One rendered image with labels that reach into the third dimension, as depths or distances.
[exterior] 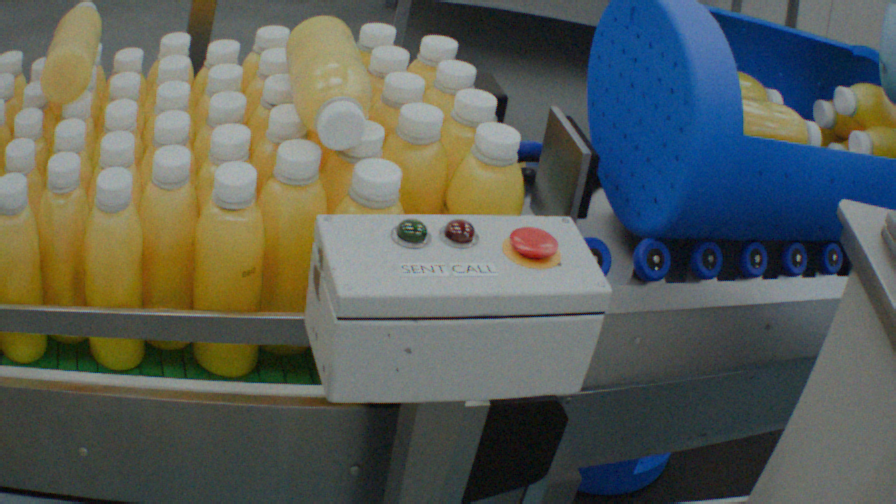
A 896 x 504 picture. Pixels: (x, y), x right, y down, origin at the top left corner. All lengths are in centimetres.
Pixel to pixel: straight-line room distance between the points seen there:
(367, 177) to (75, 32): 38
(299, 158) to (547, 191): 36
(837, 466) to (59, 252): 78
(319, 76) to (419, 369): 27
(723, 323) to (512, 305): 48
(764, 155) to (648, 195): 16
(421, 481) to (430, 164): 29
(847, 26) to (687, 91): 422
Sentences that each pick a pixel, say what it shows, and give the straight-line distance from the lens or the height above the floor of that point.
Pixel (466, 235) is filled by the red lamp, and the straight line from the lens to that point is 85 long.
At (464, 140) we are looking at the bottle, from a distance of 109.
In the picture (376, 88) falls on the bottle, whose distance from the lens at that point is 117.
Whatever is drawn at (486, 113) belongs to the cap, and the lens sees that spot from 109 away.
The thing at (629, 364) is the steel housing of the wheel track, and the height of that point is 85.
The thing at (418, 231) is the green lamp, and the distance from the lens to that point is 84.
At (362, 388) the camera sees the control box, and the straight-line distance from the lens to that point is 84.
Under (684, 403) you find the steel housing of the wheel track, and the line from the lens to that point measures 133.
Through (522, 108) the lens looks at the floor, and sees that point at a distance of 370.
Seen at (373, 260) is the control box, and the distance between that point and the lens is 82.
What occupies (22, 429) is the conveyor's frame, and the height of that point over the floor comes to 83.
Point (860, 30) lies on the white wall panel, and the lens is 532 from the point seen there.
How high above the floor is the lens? 155
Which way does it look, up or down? 32 degrees down
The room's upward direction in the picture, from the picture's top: 11 degrees clockwise
